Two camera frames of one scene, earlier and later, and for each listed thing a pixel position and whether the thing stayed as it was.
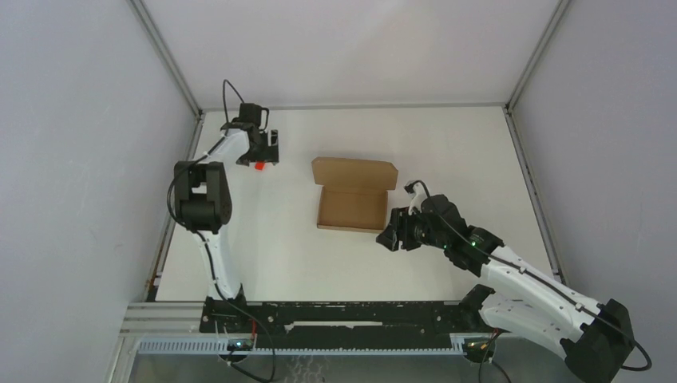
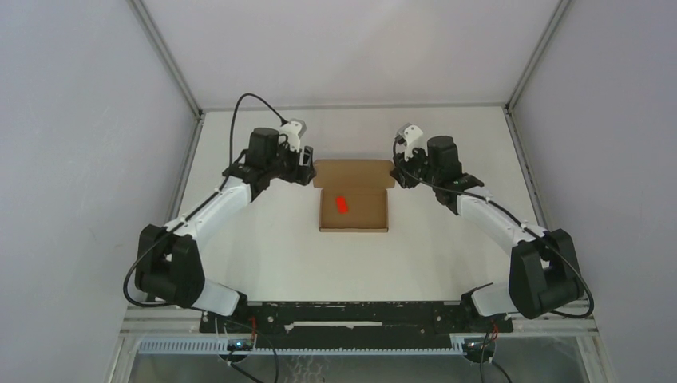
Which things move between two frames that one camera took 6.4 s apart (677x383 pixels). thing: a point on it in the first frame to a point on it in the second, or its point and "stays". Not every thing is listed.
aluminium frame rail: x=163 y=317 stays
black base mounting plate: x=337 y=324 stays
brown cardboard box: x=353 y=192 stays
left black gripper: x=270 y=154 to x=303 y=174
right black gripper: x=398 y=230 to x=401 y=178
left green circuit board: x=239 y=345 stays
